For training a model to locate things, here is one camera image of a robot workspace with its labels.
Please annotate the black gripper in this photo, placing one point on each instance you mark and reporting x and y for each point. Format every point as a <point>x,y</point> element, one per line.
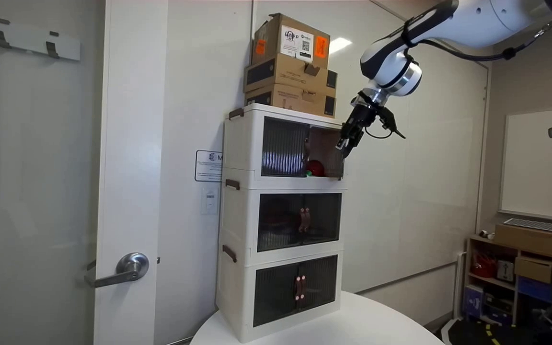
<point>365,114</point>

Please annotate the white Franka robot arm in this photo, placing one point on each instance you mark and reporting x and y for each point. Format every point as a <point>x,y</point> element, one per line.
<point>480,22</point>

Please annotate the brown cabinet side latch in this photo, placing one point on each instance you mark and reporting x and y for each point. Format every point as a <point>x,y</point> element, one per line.
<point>229,254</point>
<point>233,185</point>
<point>237,114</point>

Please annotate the white three-tier cabinet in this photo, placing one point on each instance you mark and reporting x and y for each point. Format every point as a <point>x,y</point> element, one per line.
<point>241,218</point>

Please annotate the white framed glass door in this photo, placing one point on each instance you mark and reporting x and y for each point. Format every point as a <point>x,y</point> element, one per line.
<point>133,160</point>

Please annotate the red toy fruit green stem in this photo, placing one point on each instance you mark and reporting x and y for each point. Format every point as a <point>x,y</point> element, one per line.
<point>317,168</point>

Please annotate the blue white striped cloth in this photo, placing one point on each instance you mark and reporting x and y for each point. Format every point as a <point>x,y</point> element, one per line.
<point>287,166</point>

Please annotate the large cardboard box black patches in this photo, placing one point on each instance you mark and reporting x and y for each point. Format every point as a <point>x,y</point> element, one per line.
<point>289,83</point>

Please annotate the cardboard box with white label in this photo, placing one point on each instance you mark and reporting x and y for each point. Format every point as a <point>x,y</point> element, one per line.
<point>277,39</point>

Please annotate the small white caps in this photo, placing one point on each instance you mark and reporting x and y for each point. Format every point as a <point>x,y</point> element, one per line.
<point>484,233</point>

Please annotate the wooden shelf unit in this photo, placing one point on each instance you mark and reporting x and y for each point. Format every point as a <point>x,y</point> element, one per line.
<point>480,242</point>

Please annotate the red round item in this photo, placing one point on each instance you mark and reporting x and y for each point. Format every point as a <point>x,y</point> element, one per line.
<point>484,265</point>

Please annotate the white whiteboard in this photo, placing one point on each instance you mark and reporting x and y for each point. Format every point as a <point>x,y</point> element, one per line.
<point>538,173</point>

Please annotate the grey keyboard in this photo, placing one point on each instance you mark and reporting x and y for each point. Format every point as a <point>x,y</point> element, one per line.
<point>532,225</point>

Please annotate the blue packages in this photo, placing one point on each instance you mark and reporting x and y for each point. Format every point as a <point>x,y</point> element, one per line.
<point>473,300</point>

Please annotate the long cardboard box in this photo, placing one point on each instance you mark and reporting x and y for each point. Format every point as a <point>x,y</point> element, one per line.
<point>532,242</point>

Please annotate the small cardboard box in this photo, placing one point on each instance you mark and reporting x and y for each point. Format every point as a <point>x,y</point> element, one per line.
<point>536,269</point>

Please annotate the black floor mat white stripe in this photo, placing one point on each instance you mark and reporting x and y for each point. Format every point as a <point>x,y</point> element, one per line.
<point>475,336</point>

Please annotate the blue box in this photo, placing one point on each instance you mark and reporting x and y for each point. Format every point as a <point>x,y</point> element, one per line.
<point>536,290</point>

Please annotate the white coat hook rack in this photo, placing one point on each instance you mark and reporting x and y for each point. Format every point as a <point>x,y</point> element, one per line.
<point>28,39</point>

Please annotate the small wall sign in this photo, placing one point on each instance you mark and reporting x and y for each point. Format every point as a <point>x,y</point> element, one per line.
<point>208,166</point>

